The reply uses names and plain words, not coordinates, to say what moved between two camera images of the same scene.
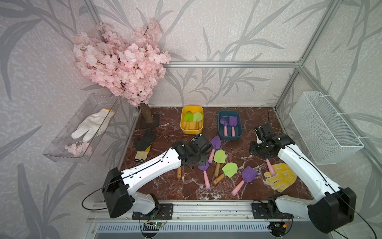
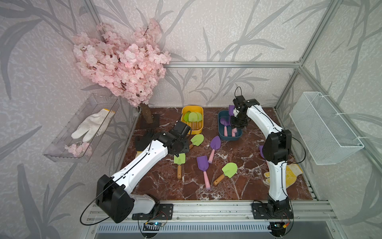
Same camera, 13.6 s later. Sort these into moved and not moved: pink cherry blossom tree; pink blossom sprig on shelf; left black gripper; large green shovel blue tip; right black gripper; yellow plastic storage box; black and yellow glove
Moved: left black gripper; right black gripper
Not moved: pink blossom sprig on shelf; yellow plastic storage box; large green shovel blue tip; pink cherry blossom tree; black and yellow glove
